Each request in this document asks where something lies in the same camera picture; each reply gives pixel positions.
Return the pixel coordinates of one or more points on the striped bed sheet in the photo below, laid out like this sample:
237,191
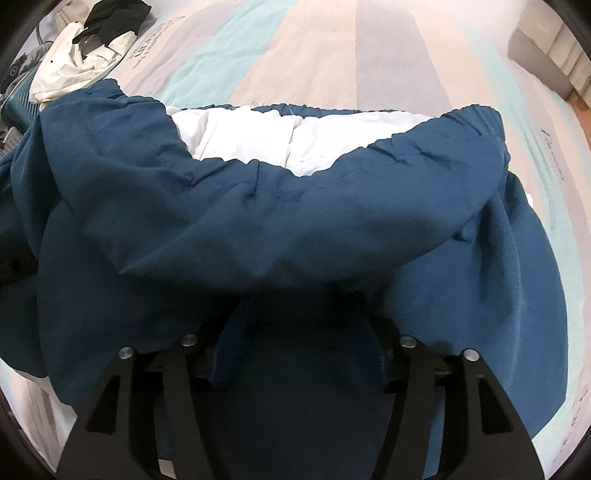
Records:
323,55

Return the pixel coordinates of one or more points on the white and blue jacket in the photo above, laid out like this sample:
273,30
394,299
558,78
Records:
277,221

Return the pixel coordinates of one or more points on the black cloth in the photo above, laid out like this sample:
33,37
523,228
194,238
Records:
113,21

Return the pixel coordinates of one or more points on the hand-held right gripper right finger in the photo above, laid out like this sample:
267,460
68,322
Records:
373,360

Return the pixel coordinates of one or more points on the teal suitcase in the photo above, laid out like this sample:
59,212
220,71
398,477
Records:
21,108

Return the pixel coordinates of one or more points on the grey upholstered furniture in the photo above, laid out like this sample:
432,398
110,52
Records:
540,55

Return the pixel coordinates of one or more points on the white cloth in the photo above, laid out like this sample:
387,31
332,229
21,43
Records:
69,69

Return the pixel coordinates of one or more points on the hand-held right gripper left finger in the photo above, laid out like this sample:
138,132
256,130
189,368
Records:
231,355

